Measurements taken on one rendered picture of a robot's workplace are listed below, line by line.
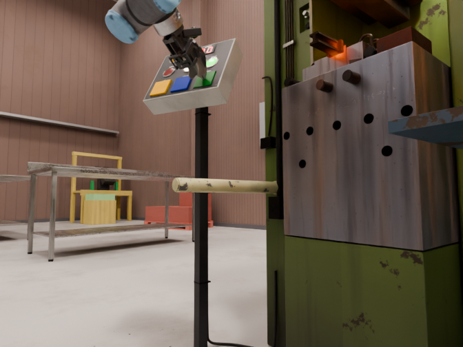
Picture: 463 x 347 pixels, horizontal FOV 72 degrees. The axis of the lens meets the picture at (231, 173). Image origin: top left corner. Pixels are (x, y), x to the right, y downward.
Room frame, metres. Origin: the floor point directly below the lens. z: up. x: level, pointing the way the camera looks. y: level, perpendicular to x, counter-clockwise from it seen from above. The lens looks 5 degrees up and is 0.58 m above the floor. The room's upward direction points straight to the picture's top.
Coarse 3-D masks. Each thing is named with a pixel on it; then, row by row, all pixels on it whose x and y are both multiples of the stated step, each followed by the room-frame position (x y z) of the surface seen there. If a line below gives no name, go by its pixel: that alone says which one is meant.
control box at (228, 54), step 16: (224, 48) 1.17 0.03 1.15; (224, 64) 1.12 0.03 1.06; (160, 80) 1.24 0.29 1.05; (192, 80) 1.14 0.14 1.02; (224, 80) 1.10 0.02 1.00; (160, 96) 1.17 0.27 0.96; (176, 96) 1.15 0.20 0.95; (192, 96) 1.13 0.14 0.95; (208, 96) 1.11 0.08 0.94; (224, 96) 1.10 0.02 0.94; (160, 112) 1.25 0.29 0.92
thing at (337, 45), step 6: (312, 36) 0.81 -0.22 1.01; (318, 36) 0.80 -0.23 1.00; (324, 36) 0.81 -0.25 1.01; (312, 42) 0.80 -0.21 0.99; (318, 42) 0.79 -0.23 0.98; (324, 42) 0.80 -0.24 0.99; (330, 42) 0.83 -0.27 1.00; (336, 42) 0.84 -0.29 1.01; (342, 42) 0.84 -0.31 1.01; (318, 48) 0.83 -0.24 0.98; (324, 48) 0.83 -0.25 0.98; (330, 48) 0.83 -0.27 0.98; (336, 48) 0.84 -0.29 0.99; (342, 48) 0.84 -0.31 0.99; (330, 54) 0.86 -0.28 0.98; (336, 54) 0.86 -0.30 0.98
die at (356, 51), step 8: (344, 48) 0.85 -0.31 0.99; (352, 48) 0.83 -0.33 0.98; (360, 48) 0.81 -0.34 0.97; (336, 56) 0.87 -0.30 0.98; (344, 56) 0.85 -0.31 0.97; (352, 56) 0.83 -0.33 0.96; (360, 56) 0.81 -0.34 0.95; (320, 64) 0.91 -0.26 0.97; (328, 64) 0.89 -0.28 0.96; (336, 64) 0.87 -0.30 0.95; (344, 64) 0.85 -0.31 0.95; (304, 72) 0.96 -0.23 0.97; (312, 72) 0.93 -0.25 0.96; (320, 72) 0.91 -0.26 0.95; (304, 80) 0.96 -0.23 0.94
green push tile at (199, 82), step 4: (208, 72) 1.12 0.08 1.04; (212, 72) 1.11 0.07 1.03; (208, 76) 1.11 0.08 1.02; (212, 76) 1.10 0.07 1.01; (196, 80) 1.13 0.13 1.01; (200, 80) 1.12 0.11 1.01; (204, 80) 1.11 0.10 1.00; (208, 80) 1.10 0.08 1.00; (212, 80) 1.09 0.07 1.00; (196, 84) 1.11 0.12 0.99; (200, 84) 1.10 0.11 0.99; (204, 84) 1.09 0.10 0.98; (208, 84) 1.08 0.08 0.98
